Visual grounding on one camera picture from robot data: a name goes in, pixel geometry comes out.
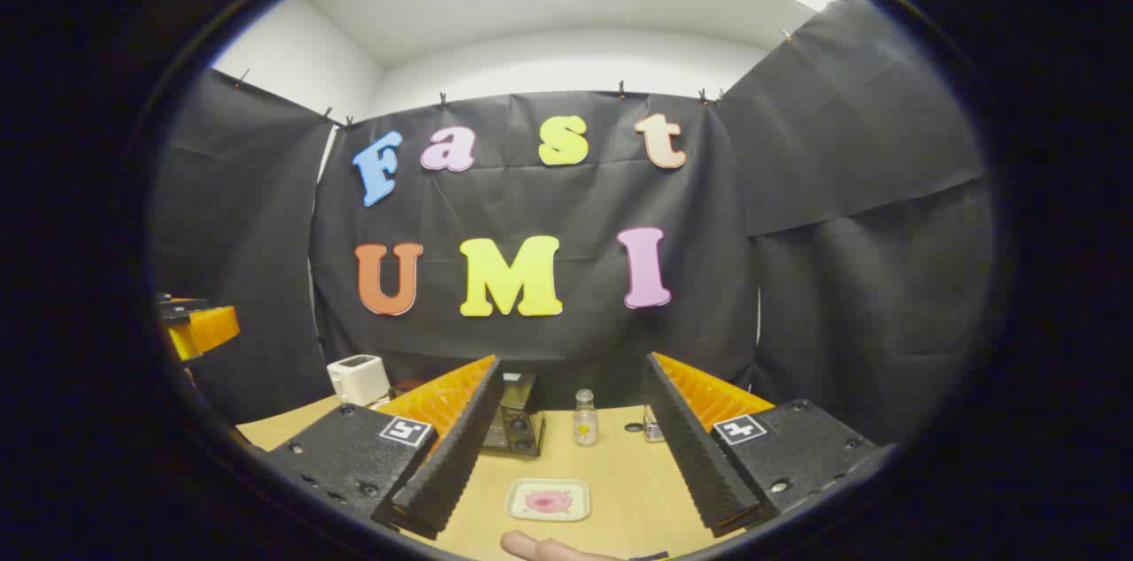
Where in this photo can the plate of pink meat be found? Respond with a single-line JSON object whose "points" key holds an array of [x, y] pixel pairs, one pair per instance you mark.
{"points": [[547, 501]]}

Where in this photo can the small glass bottle yellow label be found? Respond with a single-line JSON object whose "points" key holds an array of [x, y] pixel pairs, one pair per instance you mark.
{"points": [[584, 424]]}

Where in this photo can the white toaster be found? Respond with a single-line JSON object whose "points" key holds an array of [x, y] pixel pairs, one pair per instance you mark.
{"points": [[357, 378]]}

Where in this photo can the black backdrop cloth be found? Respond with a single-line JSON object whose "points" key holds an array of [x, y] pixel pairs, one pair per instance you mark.
{"points": [[531, 207]]}

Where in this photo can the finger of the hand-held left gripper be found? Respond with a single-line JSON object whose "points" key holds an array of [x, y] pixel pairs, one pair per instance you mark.
{"points": [[211, 329]]}

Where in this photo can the black electric oven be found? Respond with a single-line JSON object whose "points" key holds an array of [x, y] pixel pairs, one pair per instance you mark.
{"points": [[518, 428]]}

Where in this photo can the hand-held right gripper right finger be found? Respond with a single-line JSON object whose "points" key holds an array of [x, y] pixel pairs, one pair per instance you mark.
{"points": [[695, 455]]}

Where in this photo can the glass jar with spoon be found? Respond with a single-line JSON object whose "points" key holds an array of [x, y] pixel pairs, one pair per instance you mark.
{"points": [[653, 428]]}

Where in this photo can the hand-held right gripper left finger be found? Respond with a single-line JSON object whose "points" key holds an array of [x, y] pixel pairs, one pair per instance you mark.
{"points": [[451, 464]]}

